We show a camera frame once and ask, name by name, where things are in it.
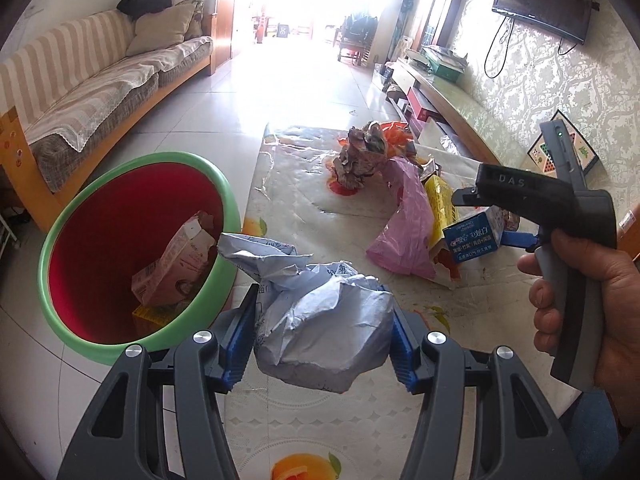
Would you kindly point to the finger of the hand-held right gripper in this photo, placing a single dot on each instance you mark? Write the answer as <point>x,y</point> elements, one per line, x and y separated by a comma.
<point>470,196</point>
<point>515,239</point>

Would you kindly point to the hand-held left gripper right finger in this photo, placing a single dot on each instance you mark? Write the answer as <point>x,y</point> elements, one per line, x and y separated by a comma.
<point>405,345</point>

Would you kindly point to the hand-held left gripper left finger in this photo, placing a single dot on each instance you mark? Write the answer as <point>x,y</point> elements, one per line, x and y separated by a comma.
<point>240,332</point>

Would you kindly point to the yellow drink carton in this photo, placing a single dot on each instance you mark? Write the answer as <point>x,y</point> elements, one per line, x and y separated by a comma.
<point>440,205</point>

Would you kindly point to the blue white carton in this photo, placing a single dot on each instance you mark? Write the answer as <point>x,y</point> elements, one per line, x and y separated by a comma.
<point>472,240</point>

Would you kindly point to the pink plastic bag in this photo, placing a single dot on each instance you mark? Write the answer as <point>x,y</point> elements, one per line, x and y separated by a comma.
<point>405,230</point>

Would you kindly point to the grey paper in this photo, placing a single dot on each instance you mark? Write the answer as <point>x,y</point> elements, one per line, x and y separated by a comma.
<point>320,330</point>

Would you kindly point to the pink carton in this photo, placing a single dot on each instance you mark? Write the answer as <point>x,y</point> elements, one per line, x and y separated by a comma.
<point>175,265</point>

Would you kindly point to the brown wrapper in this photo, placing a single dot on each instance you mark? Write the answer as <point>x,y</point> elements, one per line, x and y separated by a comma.
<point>362,160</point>

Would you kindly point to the green rimmed red bin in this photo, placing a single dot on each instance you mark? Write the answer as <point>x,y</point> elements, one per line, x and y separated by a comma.
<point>100,260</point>

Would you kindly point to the person's right hand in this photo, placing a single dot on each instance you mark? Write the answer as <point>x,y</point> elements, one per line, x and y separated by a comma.
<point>620,310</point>

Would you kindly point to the checkers game board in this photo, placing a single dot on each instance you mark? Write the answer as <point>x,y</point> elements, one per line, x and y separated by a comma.
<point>585,152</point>

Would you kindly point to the long television cabinet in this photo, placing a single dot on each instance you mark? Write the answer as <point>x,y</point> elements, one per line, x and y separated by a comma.
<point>465,105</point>

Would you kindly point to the yellow flat packet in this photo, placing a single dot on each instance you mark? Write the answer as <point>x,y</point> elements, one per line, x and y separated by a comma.
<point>150,317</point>

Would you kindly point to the red box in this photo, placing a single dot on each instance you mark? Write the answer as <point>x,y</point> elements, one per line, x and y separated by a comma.
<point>419,105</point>

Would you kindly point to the green box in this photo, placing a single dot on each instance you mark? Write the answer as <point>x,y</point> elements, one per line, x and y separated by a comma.
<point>447,67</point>

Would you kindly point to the fruit print tablecloth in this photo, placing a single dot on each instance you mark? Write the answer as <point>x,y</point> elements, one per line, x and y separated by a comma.
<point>310,200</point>

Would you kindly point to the person's blue trousers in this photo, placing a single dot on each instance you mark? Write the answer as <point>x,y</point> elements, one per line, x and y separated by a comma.
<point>590,435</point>

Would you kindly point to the wooden chair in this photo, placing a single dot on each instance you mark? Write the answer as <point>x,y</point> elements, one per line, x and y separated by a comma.
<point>357,30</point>

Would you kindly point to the black television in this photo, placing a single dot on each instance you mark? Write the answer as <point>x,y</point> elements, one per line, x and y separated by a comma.
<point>545,0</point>

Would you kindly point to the wooden sofa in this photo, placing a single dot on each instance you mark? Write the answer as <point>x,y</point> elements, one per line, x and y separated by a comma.
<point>15,160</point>

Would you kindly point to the beige pillow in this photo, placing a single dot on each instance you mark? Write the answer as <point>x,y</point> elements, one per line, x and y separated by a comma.
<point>160,30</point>

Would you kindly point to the patterned pillow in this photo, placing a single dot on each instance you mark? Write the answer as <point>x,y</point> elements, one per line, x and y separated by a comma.
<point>197,15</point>

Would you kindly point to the striped sofa cover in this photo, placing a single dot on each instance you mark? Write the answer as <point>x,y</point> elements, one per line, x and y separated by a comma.
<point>65,60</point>

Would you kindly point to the wooden partition frame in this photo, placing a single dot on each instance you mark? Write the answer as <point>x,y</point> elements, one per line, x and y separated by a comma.
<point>457,10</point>

